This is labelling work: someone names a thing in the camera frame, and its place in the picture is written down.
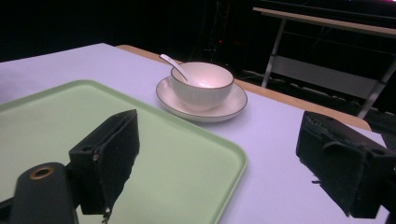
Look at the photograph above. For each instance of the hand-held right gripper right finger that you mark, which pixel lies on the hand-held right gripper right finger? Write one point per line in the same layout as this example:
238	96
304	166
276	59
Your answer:
339	158

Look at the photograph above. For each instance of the light green plastic tray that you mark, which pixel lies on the light green plastic tray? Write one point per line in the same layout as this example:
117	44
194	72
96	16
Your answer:
174	168

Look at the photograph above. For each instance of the white ceramic spoon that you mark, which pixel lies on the white ceramic spoon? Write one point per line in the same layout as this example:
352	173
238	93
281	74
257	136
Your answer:
176	67

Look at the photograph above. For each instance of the white ribbed ceramic bowl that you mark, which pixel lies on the white ribbed ceramic bowl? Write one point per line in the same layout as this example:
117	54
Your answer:
202	87

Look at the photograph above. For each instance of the white ceramic saucer plate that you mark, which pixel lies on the white ceramic saucer plate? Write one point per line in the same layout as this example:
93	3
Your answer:
230	105

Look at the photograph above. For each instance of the pale lilac tablecloth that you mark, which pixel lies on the pale lilac tablecloth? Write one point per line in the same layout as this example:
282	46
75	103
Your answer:
274	161

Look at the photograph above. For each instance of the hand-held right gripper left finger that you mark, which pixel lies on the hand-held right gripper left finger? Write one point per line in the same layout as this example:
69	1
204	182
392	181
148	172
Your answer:
107	155

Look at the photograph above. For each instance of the metal-framed wooden table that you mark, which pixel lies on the metal-framed wooden table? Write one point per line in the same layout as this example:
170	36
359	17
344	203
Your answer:
327	77

